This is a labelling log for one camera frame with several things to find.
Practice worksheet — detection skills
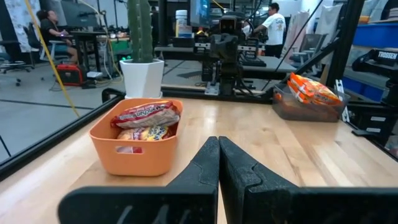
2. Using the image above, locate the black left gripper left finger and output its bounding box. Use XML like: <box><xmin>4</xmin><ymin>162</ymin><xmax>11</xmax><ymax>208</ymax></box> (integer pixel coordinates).
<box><xmin>57</xmin><ymin>136</ymin><xmax>221</xmax><ymax>224</ymax></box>

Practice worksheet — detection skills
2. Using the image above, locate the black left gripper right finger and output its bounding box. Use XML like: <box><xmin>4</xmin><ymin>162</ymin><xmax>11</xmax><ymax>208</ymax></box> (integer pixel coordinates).
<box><xmin>218</xmin><ymin>136</ymin><xmax>398</xmax><ymax>224</ymax></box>

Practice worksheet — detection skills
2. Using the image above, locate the red Maruchan ramen pack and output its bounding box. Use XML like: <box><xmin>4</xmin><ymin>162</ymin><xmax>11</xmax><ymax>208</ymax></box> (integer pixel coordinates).
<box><xmin>110</xmin><ymin>100</ymin><xmax>182</xmax><ymax>130</ymax></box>
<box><xmin>116</xmin><ymin>124</ymin><xmax>175</xmax><ymax>141</ymax></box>

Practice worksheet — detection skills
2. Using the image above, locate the orange Maruchan ramen pack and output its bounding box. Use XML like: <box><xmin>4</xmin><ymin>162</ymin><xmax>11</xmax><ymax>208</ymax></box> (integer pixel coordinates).
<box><xmin>286</xmin><ymin>80</ymin><xmax>313</xmax><ymax>104</ymax></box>
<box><xmin>290</xmin><ymin>72</ymin><xmax>343</xmax><ymax>106</ymax></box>

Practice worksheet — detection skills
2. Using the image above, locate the black keyboard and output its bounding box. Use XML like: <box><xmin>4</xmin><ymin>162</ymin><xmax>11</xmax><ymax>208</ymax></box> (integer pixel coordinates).
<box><xmin>241</xmin><ymin>57</ymin><xmax>267</xmax><ymax>68</ymax></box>

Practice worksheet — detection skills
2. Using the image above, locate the black monitor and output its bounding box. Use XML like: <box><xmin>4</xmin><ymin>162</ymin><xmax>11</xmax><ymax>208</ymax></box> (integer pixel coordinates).
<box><xmin>189</xmin><ymin>0</ymin><xmax>213</xmax><ymax>29</ymax></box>

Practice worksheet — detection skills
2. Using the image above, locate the orange plastic bin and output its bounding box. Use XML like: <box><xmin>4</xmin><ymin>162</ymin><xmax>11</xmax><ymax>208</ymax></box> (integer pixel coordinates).
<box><xmin>89</xmin><ymin>98</ymin><xmax>184</xmax><ymax>177</ymax></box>

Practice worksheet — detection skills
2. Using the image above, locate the white plastic container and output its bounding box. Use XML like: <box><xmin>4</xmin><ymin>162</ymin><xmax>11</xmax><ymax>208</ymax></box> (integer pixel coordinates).
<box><xmin>175</xmin><ymin>9</ymin><xmax>193</xmax><ymax>39</ymax></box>

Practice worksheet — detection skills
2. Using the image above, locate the person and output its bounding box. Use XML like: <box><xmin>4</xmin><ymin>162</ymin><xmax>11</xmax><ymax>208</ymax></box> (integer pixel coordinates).
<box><xmin>252</xmin><ymin>2</ymin><xmax>287</xmax><ymax>59</ymax></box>
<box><xmin>35</xmin><ymin>9</ymin><xmax>79</xmax><ymax>65</ymax></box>

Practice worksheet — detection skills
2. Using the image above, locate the grey desk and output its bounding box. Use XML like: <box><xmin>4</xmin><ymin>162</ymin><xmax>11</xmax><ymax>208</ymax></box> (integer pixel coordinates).
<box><xmin>154</xmin><ymin>45</ymin><xmax>298</xmax><ymax>73</ymax></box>

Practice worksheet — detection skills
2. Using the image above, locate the green cactus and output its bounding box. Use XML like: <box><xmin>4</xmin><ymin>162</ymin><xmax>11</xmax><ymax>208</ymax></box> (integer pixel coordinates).
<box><xmin>126</xmin><ymin>0</ymin><xmax>154</xmax><ymax>64</ymax></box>

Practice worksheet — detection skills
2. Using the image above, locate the grey chair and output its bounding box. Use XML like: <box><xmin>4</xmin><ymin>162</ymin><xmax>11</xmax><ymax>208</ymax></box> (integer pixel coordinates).
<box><xmin>290</xmin><ymin>33</ymin><xmax>329</xmax><ymax>68</ymax></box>

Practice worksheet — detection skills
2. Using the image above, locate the white hexagonal plant pot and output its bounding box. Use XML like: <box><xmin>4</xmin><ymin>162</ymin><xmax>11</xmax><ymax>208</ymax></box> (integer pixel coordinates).
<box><xmin>119</xmin><ymin>58</ymin><xmax>165</xmax><ymax>100</ymax></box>

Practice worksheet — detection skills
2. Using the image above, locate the dark translucent plastic bin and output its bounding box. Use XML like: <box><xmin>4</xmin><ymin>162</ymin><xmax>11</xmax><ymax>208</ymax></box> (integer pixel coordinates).
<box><xmin>272</xmin><ymin>82</ymin><xmax>351</xmax><ymax>123</ymax></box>

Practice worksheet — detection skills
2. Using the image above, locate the black desk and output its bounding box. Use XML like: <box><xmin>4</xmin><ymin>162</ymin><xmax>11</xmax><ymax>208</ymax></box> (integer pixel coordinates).
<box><xmin>60</xmin><ymin>30</ymin><xmax>108</xmax><ymax>74</ymax></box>

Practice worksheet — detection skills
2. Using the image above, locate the blue storage bin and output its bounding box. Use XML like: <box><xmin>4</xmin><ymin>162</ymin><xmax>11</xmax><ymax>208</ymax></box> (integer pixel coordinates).
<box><xmin>353</xmin><ymin>22</ymin><xmax>398</xmax><ymax>49</ymax></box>

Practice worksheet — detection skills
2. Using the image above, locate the red portable box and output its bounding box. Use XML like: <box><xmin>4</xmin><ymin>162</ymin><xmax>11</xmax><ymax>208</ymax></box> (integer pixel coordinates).
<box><xmin>55</xmin><ymin>63</ymin><xmax>85</xmax><ymax>87</ymax></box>

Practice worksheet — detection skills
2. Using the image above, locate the black office chair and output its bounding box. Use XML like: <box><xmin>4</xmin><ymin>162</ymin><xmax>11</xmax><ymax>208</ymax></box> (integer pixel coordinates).
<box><xmin>0</xmin><ymin>39</ymin><xmax>32</xmax><ymax>87</ymax></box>

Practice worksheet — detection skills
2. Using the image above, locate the floral patterned curtain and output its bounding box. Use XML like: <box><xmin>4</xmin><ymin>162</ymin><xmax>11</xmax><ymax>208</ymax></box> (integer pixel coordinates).
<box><xmin>4</xmin><ymin>0</ymin><xmax>41</xmax><ymax>54</ymax></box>

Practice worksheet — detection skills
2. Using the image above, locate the yellow hanging cable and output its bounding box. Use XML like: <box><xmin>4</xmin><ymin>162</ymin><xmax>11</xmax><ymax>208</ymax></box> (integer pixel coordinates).
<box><xmin>24</xmin><ymin>0</ymin><xmax>81</xmax><ymax>118</ymax></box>

